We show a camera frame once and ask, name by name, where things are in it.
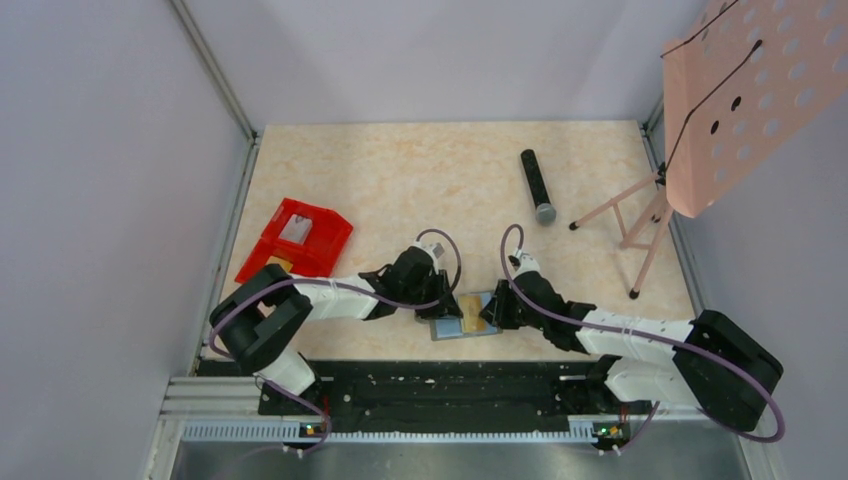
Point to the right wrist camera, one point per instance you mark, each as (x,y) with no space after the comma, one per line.
(523,262)

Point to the pink music stand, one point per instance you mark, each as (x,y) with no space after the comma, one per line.
(746,77)

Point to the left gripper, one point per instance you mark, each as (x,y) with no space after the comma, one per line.
(442,300)

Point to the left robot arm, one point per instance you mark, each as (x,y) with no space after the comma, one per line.
(256,324)

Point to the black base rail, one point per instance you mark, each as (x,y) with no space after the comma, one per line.
(461,397)

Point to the red plastic bin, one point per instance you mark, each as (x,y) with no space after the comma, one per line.
(317,257)

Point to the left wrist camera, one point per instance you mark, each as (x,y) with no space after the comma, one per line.
(434,250)

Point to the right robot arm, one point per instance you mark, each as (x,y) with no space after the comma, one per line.
(707,363)

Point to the black microphone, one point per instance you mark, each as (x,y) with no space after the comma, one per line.
(545,212)

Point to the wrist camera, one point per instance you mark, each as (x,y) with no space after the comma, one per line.
(523,262)
(434,250)

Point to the grey card holder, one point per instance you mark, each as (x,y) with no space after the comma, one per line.
(449,327)

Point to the aluminium frame post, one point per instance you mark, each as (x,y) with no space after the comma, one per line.
(212,69)

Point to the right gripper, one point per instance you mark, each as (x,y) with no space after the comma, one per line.
(500,304)

